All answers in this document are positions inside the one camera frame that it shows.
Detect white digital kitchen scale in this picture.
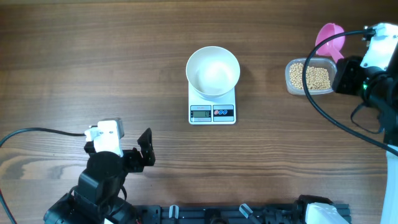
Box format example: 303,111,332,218
188,85,237,125

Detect left black cable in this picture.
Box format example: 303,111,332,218
0,127,86,224

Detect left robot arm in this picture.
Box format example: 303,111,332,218
44,128,155,224

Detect black cable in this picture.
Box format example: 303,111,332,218
0,127,86,224
301,28,398,156

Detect clear plastic container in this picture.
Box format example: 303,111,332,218
285,58,336,95

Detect pink plastic measuring scoop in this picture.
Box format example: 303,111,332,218
315,23,345,63

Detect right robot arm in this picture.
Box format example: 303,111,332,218
332,49,397,224

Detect white bowl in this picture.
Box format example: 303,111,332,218
185,46,241,98

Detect right black cable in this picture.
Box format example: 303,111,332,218
301,28,398,156

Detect pile of soybeans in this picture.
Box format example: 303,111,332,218
289,63,331,90

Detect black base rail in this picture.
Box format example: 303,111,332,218
136,203,305,224

